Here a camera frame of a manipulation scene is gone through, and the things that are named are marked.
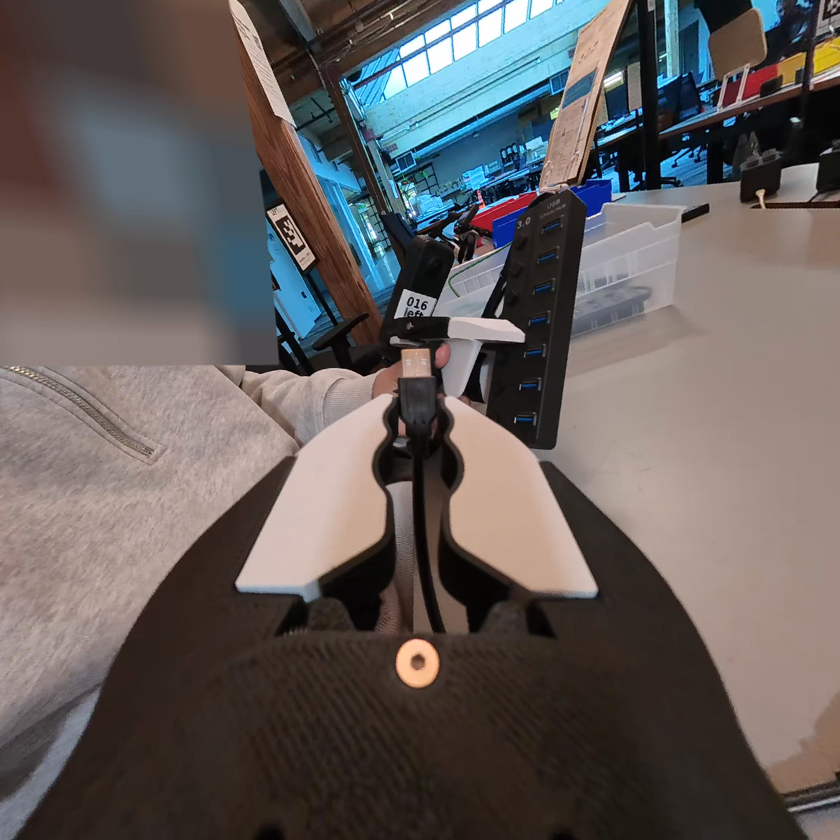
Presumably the grey hoodie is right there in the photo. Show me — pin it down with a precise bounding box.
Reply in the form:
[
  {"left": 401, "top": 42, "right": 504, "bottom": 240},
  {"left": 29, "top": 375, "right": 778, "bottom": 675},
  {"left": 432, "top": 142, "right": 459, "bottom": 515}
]
[{"left": 0, "top": 364, "right": 300, "bottom": 840}]

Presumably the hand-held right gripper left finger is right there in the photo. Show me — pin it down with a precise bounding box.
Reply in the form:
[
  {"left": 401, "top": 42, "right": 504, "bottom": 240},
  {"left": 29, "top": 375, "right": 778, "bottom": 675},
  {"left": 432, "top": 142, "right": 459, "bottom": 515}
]
[{"left": 235, "top": 394, "right": 401, "bottom": 632}]

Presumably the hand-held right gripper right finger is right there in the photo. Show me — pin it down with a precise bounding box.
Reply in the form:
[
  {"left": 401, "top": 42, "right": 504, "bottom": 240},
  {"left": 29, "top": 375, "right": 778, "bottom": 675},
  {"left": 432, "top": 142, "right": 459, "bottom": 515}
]
[{"left": 438, "top": 395, "right": 601, "bottom": 634}]

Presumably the neighbouring desk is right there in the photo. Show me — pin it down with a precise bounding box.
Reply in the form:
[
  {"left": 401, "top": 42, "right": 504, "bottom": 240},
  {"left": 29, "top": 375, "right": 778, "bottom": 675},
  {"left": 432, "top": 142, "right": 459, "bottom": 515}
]
[{"left": 594, "top": 66, "right": 840, "bottom": 135}]

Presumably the red plastic bin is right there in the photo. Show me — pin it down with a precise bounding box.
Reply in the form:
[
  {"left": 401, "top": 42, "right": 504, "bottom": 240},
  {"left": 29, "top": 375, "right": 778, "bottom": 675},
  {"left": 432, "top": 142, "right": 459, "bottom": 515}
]
[{"left": 469, "top": 192, "right": 538, "bottom": 241}]

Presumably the black usb cable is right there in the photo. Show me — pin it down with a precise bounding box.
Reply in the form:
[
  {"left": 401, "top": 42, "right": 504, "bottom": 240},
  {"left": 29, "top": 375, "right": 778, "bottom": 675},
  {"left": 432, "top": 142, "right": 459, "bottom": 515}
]
[{"left": 395, "top": 348, "right": 448, "bottom": 634}]

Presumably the person's left hand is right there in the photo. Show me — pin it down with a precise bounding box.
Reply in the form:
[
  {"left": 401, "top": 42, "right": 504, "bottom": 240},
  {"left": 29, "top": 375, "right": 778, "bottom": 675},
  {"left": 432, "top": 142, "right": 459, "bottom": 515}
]
[{"left": 371, "top": 343, "right": 473, "bottom": 403}]

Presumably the yellow plastic bin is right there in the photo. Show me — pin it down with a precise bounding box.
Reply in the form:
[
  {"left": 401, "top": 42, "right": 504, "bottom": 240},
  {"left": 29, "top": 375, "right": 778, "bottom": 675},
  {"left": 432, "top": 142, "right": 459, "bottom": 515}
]
[{"left": 780, "top": 45, "right": 840, "bottom": 84}]

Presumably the tan board on stand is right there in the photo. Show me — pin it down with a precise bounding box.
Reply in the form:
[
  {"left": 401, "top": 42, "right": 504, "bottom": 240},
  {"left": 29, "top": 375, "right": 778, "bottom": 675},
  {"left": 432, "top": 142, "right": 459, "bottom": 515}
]
[{"left": 708, "top": 6, "right": 769, "bottom": 110}]

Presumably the cardboard instruction board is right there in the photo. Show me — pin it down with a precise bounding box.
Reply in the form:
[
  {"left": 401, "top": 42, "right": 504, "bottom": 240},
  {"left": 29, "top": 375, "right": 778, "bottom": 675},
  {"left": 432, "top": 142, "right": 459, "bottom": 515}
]
[{"left": 539, "top": 0, "right": 635, "bottom": 192}]

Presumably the white paper sheet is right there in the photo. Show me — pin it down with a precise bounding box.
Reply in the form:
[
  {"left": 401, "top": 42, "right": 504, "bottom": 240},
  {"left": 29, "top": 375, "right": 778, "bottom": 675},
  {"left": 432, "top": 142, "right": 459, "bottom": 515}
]
[{"left": 230, "top": 0, "right": 297, "bottom": 126}]

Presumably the clear plastic bin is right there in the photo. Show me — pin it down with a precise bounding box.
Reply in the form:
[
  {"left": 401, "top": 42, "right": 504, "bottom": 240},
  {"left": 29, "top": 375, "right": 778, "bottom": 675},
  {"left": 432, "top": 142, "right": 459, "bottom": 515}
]
[{"left": 436, "top": 202, "right": 684, "bottom": 343}]

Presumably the blue plastic bin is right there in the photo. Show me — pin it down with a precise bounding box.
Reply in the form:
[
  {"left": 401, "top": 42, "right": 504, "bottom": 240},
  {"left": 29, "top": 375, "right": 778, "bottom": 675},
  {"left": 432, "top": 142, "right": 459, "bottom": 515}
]
[{"left": 492, "top": 179, "right": 613, "bottom": 249}]

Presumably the person's left forearm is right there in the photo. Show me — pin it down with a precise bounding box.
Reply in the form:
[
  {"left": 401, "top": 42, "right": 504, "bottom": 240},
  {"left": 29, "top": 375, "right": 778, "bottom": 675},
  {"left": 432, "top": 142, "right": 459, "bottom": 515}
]
[{"left": 220, "top": 365, "right": 383, "bottom": 448}]

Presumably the black office chair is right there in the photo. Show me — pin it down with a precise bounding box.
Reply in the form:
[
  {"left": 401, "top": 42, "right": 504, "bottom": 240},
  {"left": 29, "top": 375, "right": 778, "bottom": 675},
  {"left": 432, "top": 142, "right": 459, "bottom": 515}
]
[{"left": 276, "top": 308, "right": 395, "bottom": 375}]

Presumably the light grey desk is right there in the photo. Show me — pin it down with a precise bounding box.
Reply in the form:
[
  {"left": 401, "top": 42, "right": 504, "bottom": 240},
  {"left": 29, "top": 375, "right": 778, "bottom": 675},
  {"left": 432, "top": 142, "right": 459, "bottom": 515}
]
[{"left": 387, "top": 177, "right": 840, "bottom": 815}]

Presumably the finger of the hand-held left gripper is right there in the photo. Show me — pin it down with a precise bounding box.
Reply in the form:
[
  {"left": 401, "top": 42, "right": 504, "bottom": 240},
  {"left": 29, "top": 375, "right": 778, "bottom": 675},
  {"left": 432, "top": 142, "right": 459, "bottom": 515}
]
[{"left": 448, "top": 317, "right": 527, "bottom": 347}]

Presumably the black-and-white marker sign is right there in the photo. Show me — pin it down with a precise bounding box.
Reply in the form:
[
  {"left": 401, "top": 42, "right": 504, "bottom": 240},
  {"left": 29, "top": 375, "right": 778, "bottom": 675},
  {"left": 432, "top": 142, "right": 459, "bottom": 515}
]
[{"left": 265, "top": 203, "right": 320, "bottom": 274}]

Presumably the wooden post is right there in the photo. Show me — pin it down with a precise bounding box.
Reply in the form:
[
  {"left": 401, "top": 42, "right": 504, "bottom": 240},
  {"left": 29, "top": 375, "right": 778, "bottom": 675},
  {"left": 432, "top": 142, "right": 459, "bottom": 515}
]
[{"left": 226, "top": 0, "right": 385, "bottom": 346}]

